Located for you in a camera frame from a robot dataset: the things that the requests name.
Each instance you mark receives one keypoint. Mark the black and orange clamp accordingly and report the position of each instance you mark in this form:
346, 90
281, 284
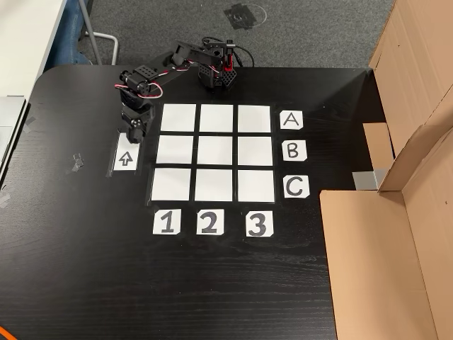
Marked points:
229, 58

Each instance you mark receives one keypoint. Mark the white metal desk leg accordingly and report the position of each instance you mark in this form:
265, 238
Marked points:
95, 35

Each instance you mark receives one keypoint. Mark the paper sheet letter B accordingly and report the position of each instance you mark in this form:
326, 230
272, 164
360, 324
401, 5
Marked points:
294, 151

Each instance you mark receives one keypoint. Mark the paper sheet number 1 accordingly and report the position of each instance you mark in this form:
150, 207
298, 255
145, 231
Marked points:
167, 221

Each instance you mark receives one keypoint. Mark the paper sheet letter A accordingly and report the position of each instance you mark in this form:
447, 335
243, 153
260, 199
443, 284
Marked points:
291, 120

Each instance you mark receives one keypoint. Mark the large brown cardboard box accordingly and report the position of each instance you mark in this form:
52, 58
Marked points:
389, 265

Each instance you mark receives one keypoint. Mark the paper sheet number 3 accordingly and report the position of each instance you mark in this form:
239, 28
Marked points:
259, 224

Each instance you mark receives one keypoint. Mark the paper sheet number 2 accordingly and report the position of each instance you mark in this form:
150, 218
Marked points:
210, 222

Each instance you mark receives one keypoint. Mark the black hexagonal token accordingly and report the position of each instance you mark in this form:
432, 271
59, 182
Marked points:
133, 139

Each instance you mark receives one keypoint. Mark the person's leg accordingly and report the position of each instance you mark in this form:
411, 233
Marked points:
72, 32

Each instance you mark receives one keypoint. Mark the dark tape patch on floor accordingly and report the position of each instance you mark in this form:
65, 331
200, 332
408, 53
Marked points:
242, 16

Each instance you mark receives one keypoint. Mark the grey laptop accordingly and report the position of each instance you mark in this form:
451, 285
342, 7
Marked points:
8, 134

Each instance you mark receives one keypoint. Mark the paper sheet letter C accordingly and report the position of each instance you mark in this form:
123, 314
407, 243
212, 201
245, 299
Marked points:
296, 187

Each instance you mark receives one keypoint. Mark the white paper arrow sheet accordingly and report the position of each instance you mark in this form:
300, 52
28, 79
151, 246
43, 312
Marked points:
125, 159

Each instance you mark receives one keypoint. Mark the crumpled clear tape piece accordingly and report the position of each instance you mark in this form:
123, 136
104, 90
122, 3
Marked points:
75, 163

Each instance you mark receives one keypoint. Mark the white paper grid square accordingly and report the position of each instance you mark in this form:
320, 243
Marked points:
256, 186
171, 184
254, 119
213, 185
175, 149
216, 118
255, 151
178, 117
215, 150

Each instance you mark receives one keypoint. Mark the white desk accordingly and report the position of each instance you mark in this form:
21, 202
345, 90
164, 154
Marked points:
24, 42

